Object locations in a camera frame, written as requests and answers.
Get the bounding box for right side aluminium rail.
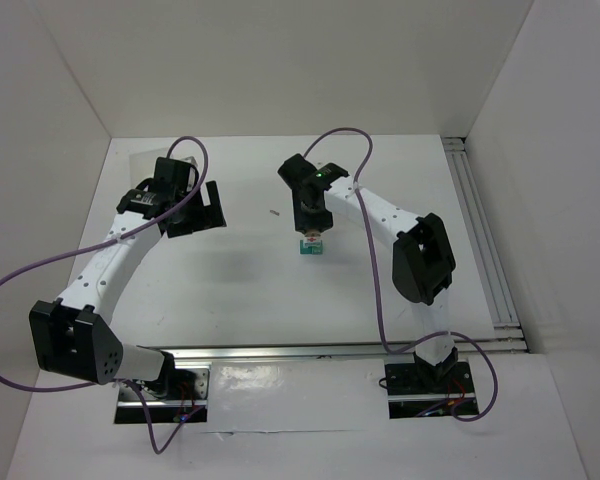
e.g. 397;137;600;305
441;137;528;352

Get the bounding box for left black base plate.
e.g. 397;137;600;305
114;364;210;425

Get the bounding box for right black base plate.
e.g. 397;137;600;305
378;362;479;419

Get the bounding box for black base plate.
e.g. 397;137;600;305
378;362;479;419
114;364;210;425

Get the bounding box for white perforated box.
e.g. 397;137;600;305
128;146;201;176

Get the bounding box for aluminium rail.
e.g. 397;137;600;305
162;337;529;368
441;137;528;352

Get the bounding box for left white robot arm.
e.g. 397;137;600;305
29;157;226;398

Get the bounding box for front aluminium rail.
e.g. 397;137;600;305
162;337;529;368

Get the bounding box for white block red mark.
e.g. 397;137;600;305
302;237;323;248

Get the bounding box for dark green H block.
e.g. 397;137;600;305
299;239;314;255

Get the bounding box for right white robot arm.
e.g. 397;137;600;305
278;154;456;335

